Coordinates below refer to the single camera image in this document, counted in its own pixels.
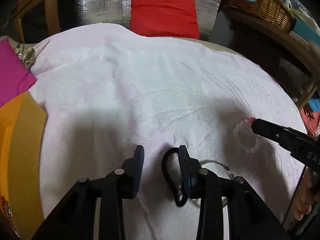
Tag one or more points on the wooden chair frame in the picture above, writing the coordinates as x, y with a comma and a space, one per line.
35, 20

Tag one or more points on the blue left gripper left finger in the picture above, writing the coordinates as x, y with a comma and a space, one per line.
138, 161

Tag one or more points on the teal box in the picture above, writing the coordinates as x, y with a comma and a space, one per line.
306, 32

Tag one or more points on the white pink bed cloth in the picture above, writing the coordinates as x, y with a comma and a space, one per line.
107, 90

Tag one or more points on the magenta cloth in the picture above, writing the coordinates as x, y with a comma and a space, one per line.
15, 79

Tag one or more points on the person's right hand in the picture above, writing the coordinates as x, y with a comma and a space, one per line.
304, 197

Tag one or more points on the red pillow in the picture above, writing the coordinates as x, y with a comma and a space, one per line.
164, 18

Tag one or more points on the wooden shelf table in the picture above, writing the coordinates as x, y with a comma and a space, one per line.
266, 45

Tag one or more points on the woven wicker basket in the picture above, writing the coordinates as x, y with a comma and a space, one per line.
274, 12

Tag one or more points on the black bangle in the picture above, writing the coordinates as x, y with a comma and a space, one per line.
170, 179

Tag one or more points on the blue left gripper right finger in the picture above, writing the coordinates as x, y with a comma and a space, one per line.
186, 167

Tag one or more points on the orange cardboard box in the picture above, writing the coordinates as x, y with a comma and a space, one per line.
22, 126

